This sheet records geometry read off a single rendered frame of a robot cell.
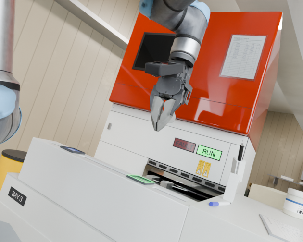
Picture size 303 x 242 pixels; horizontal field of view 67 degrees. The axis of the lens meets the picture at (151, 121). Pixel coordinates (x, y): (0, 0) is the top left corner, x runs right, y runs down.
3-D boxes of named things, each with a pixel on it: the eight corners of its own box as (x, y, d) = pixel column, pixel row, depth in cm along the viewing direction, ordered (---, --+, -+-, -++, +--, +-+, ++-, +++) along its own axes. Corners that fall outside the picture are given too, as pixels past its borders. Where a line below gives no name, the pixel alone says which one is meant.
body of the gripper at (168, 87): (187, 107, 64) (200, 67, 65) (177, 98, 56) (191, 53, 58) (164, 102, 68) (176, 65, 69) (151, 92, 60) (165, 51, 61)
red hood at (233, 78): (158, 126, 204) (178, 64, 209) (256, 152, 164) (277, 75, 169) (107, 100, 138) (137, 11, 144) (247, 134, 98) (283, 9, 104)
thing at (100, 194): (42, 178, 81) (55, 140, 82) (183, 260, 54) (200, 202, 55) (17, 178, 73) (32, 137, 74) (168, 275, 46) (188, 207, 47)
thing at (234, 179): (224, 197, 75) (235, 158, 76) (236, 201, 73) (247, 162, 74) (220, 198, 70) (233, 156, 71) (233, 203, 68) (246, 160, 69)
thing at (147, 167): (141, 181, 122) (147, 164, 123) (223, 216, 101) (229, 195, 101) (140, 181, 121) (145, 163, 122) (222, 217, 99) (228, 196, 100)
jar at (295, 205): (281, 211, 88) (287, 187, 89) (302, 219, 84) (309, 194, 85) (282, 213, 82) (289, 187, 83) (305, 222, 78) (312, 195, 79)
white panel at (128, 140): (94, 164, 142) (114, 103, 145) (224, 223, 102) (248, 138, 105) (90, 163, 139) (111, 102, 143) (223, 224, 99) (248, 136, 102)
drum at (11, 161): (16, 208, 231) (36, 152, 236) (30, 225, 207) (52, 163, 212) (-27, 209, 204) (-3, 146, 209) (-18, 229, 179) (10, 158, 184)
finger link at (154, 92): (163, 114, 60) (173, 83, 61) (160, 112, 59) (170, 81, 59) (148, 110, 63) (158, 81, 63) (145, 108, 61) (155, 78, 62)
